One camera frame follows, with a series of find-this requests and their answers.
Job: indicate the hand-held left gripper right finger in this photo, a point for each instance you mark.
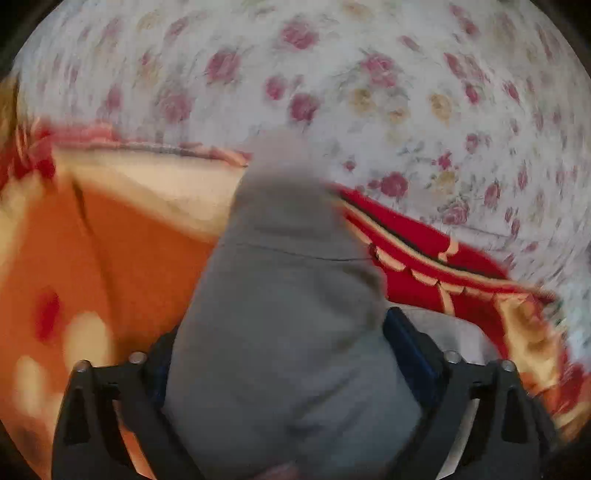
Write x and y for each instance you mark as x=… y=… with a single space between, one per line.
x=411 y=350

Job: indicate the floral bed sheet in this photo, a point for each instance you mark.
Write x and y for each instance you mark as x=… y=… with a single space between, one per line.
x=323 y=69

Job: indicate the red orange patterned blanket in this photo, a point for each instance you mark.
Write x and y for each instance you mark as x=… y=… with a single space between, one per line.
x=92 y=258

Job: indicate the taupe sweater with striped cuff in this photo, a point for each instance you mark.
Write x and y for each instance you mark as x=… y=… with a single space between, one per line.
x=286 y=323

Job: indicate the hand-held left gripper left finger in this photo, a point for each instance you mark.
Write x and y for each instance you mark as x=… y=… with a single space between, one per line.
x=159 y=376

